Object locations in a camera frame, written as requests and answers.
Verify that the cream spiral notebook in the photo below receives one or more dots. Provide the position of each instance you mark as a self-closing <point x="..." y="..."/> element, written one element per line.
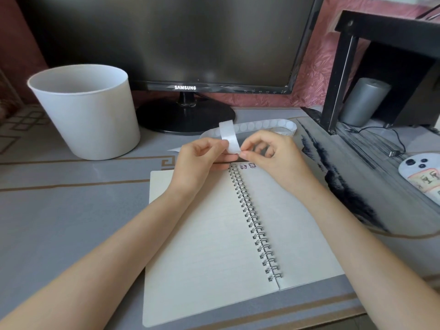
<point x="202" y="247"/>

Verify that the grey cylindrical speaker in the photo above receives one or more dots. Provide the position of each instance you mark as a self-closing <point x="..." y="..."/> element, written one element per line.
<point x="364" y="103"/>

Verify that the person's left hand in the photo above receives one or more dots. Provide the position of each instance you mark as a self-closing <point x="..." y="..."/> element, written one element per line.
<point x="192" y="164"/>

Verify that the black computer monitor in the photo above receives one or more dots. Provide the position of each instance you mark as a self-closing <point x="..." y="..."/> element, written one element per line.
<point x="172" y="37"/>

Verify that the person's right forearm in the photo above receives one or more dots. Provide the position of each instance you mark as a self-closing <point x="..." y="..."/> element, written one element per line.
<point x="364" y="254"/>

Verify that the grey patterned desk mat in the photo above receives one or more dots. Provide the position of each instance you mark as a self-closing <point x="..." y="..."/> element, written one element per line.
<point x="68" y="216"/>

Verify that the brown floral curtain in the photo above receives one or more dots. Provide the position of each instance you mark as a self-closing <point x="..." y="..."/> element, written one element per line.
<point x="8" y="96"/>

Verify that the person's right hand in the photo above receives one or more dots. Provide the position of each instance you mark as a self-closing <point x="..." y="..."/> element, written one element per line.
<point x="283" y="161"/>

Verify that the white labelled VR controller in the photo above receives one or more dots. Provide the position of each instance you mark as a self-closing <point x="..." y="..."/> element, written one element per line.
<point x="421" y="175"/>

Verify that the white plastic waste bin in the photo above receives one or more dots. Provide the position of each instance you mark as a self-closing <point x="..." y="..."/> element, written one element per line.
<point x="89" y="123"/>

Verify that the white sticker strip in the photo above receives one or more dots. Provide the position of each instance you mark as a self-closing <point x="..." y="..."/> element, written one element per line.
<point x="228" y="137"/>

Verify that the black plug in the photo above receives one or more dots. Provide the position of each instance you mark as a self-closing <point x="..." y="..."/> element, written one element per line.
<point x="394" y="153"/>

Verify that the black shelf frame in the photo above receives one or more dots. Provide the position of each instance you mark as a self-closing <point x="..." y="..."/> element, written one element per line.
<point x="338" y="85"/>

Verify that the person's left forearm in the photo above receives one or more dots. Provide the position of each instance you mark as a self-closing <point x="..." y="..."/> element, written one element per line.
<point x="103" y="268"/>

